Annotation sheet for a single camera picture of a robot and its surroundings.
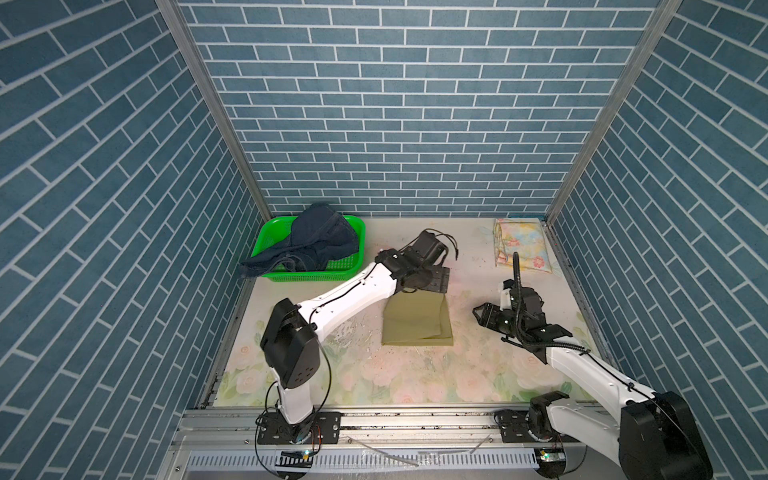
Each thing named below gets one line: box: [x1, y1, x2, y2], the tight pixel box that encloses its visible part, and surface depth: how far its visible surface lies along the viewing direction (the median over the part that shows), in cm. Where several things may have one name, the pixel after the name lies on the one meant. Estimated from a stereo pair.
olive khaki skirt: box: [382, 289, 454, 347], surface depth 93 cm
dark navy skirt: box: [239, 203, 359, 277], surface depth 106 cm
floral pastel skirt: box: [493, 218, 553, 273], surface depth 114 cm
